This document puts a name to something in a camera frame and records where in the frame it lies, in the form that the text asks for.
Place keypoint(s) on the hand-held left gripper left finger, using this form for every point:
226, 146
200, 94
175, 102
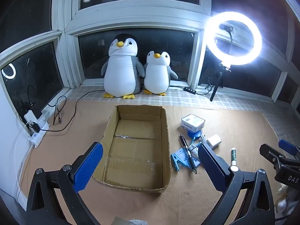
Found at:
89, 166

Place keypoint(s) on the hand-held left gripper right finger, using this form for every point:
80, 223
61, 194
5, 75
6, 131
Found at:
211, 166

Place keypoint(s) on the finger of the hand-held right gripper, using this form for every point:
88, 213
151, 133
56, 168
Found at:
287, 146
269, 153

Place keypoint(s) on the green and white glue stick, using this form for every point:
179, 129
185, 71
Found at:
233, 155

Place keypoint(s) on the white USB charger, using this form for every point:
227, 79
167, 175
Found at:
214, 141

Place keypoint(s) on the blue plastic clip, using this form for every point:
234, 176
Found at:
181, 151

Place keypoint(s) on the blue round lid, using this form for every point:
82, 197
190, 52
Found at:
195, 136

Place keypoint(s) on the black retractable pen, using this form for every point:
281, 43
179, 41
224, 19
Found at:
183, 143

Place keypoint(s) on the small white box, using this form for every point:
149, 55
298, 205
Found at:
192, 121

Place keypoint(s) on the cardboard box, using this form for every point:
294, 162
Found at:
136, 145

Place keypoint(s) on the white power strip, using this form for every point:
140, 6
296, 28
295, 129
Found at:
38, 137

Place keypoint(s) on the black plug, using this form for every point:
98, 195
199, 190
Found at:
35, 126

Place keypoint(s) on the white power adapter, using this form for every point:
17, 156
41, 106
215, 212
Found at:
30, 117

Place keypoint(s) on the black power strip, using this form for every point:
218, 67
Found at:
189, 90

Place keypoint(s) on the large penguin plush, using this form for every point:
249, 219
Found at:
119, 75

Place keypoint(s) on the small penguin plush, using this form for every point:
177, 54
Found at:
155, 75

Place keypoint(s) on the black gooseneck phone holder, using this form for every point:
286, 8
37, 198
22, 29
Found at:
226, 27

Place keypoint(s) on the white window frame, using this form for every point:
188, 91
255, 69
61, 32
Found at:
70, 28

